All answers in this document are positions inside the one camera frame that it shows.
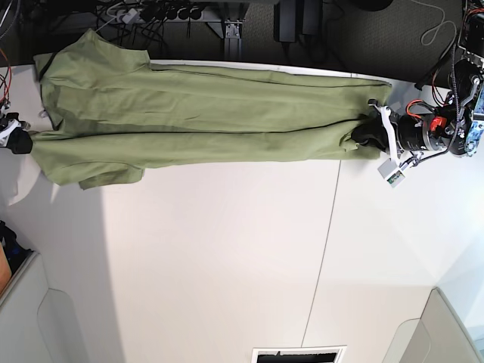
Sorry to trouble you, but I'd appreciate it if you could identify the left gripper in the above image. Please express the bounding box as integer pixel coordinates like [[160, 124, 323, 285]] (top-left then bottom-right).
[[351, 98, 441, 166]]

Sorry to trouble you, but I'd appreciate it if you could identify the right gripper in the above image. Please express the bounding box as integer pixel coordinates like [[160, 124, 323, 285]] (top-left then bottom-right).
[[1, 112, 33, 154]]

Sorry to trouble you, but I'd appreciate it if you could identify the green t-shirt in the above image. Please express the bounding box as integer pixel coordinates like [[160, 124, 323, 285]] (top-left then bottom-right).
[[32, 31, 391, 189]]

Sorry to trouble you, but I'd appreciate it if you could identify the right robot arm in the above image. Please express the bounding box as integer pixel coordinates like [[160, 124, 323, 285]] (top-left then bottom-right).
[[1, 1, 33, 155]]

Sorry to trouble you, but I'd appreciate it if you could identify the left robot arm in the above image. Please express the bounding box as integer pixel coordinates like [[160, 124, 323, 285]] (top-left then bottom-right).
[[352, 1, 483, 169]]

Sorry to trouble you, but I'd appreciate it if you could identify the black power adapter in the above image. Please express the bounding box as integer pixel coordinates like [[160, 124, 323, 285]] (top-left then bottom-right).
[[274, 0, 297, 43]]

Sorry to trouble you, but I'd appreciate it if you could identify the white power strip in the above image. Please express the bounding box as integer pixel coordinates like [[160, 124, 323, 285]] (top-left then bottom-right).
[[110, 8, 141, 25]]

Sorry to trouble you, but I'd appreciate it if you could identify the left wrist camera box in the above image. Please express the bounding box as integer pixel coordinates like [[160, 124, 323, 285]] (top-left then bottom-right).
[[377, 159, 405, 188]]

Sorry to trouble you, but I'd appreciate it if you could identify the aluminium table leg post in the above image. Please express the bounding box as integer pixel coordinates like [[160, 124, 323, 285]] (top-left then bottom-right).
[[224, 21, 242, 61]]

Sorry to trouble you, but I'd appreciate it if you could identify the white vent frame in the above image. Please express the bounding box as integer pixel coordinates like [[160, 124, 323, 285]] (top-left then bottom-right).
[[251, 346, 347, 363]]

